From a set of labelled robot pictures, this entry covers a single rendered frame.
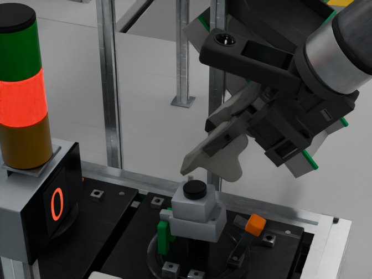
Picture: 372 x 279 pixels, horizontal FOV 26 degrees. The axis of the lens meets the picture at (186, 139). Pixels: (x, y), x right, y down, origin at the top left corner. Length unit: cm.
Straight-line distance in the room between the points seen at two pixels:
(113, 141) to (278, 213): 29
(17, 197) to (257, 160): 73
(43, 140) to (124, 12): 119
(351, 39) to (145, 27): 134
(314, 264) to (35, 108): 51
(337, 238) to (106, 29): 45
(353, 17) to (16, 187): 37
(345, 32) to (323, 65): 4
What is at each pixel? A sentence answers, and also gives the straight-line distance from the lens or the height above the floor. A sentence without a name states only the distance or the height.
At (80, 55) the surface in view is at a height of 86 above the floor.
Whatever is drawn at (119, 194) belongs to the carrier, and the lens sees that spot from 121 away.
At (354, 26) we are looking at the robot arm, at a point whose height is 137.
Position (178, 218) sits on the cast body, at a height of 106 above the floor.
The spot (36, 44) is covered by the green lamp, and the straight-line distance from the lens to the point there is 74.
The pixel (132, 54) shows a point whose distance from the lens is 178.
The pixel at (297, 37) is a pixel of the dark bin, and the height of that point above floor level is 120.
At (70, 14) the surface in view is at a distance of 196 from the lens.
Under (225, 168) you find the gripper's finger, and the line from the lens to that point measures 92.
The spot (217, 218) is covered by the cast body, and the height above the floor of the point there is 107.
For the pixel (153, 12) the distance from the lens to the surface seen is 215.
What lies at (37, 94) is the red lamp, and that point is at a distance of 76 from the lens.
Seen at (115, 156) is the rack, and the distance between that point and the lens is 130.
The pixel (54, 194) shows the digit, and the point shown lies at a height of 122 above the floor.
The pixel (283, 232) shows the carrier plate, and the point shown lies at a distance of 116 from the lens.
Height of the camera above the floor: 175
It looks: 36 degrees down
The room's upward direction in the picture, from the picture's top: straight up
